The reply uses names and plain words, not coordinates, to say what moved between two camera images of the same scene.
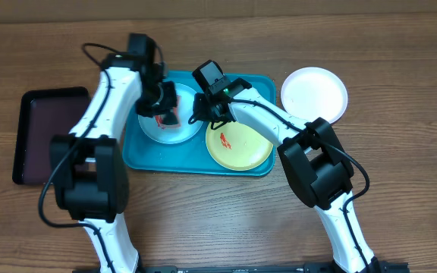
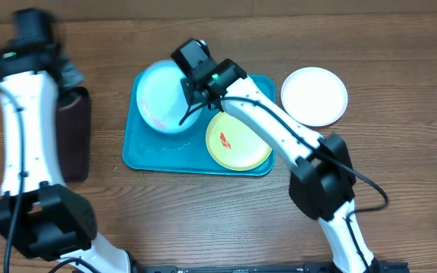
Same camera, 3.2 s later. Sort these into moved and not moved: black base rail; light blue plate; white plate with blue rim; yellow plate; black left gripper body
Moved: black left gripper body; light blue plate
Not moved: yellow plate; white plate with blue rim; black base rail
